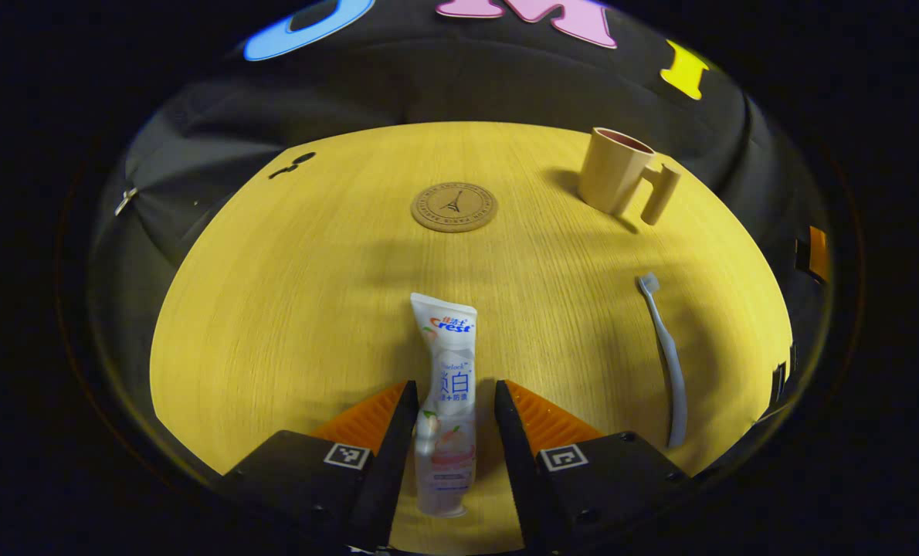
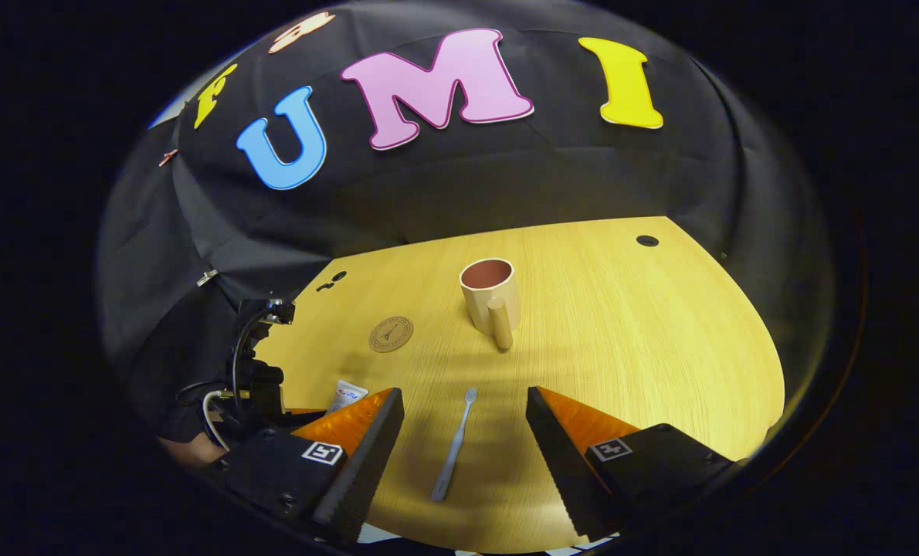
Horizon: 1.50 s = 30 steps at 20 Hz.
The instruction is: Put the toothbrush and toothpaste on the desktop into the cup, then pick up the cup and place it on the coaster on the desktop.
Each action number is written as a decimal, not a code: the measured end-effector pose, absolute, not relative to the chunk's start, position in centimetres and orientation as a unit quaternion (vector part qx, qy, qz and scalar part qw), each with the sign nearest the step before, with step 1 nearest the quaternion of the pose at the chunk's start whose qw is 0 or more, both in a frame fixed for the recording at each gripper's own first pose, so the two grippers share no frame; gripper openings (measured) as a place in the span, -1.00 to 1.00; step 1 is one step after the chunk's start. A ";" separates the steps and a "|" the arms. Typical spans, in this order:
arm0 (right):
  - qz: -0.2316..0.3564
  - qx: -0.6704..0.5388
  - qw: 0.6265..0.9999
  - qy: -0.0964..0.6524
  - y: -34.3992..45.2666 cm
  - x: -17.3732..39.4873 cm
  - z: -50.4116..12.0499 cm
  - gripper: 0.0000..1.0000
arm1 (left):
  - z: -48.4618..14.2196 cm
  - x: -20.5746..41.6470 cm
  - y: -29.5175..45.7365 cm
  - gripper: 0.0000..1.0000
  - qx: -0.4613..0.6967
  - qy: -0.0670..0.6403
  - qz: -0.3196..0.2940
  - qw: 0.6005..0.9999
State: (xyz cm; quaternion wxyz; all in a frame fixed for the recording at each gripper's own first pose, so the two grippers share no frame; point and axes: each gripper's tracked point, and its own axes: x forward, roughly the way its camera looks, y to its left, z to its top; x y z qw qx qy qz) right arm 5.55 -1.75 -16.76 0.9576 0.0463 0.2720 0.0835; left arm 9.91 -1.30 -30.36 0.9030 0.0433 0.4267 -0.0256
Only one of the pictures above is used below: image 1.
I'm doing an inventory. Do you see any beige cup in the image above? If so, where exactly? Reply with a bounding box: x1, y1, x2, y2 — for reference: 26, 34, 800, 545
578, 127, 682, 226

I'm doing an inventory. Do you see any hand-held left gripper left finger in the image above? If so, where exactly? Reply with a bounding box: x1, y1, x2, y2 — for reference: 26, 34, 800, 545
220, 380, 420, 553

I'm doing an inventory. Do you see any black backdrop cloth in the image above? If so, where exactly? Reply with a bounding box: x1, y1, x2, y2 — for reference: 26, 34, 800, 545
89, 0, 835, 480

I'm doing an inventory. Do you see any round cork coaster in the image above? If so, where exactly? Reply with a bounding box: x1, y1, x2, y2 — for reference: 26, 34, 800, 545
410, 181, 499, 233

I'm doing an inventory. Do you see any pale blue toothbrush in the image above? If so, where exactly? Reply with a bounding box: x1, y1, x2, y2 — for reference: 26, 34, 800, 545
636, 272, 689, 449

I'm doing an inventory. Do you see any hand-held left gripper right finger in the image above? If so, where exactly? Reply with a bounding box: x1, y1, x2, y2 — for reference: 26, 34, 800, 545
494, 379, 696, 553

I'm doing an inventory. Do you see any white toothpaste tube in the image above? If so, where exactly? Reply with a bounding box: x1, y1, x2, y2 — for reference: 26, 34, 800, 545
409, 292, 479, 518

